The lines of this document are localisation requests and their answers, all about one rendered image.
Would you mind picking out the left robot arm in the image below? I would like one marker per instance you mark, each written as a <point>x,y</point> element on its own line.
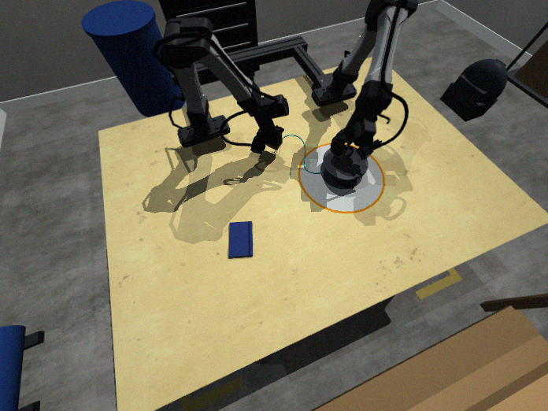
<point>382,31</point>

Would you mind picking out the grey perforated disc with centre hole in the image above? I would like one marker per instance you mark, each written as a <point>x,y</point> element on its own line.
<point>345,167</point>

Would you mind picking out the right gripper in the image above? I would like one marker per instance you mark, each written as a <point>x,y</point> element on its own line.
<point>275,134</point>

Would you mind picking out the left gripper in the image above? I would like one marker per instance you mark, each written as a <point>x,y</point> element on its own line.
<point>344,136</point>

